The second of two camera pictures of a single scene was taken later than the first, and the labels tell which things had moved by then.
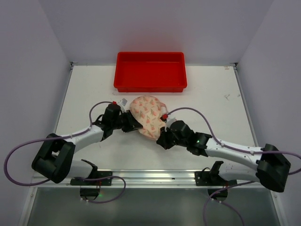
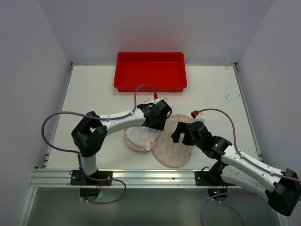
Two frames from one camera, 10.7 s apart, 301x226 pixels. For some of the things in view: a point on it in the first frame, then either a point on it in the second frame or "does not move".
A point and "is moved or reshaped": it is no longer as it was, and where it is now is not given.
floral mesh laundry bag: (148, 110) is moved or reshaped
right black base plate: (212, 178) does not move
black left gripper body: (130, 122) to (157, 122)
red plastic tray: (150, 72) does not move
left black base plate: (94, 173) does not move
